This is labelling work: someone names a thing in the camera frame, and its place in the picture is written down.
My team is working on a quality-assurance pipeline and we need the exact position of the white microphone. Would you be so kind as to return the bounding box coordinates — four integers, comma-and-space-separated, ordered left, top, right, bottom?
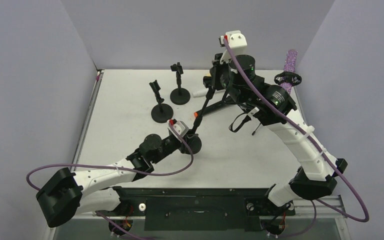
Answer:
192, 88, 208, 98

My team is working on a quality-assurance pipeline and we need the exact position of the black round-base stand white mic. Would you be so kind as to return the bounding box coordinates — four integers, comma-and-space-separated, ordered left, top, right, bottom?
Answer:
149, 80, 174, 124

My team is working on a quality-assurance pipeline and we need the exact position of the black tripod shock-mount stand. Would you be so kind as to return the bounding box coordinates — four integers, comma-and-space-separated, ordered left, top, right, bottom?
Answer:
256, 71, 302, 126

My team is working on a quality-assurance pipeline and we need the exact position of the purple glitter microphone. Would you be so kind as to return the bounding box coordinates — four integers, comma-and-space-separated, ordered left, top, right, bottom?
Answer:
280, 49, 299, 94

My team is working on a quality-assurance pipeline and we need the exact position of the black microphone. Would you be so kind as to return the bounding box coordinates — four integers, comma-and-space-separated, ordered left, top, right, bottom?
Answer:
193, 98, 236, 118

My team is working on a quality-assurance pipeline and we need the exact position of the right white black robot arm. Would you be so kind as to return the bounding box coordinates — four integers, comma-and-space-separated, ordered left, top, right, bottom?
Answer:
209, 53, 348, 214

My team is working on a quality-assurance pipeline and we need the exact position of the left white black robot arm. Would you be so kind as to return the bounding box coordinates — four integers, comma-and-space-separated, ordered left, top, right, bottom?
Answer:
35, 123, 202, 228

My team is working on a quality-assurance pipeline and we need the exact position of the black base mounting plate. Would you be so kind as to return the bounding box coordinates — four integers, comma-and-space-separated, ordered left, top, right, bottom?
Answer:
102, 186, 298, 232

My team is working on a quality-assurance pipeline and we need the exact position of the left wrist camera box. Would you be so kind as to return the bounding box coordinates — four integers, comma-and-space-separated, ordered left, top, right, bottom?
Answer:
167, 119, 189, 138

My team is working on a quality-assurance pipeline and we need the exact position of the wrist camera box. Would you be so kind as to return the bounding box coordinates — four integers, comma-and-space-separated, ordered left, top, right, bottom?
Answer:
216, 30, 248, 64
167, 119, 189, 138

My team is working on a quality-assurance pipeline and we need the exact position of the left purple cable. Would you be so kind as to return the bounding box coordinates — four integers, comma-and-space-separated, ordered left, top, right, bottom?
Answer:
25, 124, 195, 191

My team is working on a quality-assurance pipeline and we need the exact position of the purple cable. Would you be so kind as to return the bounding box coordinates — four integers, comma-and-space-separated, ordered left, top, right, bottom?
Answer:
25, 124, 195, 191
223, 36, 370, 223

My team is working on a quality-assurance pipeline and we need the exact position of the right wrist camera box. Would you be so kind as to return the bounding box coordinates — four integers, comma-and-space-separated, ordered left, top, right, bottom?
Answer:
216, 30, 248, 64

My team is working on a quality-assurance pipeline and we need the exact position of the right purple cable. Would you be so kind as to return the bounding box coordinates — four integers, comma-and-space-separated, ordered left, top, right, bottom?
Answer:
223, 36, 370, 223

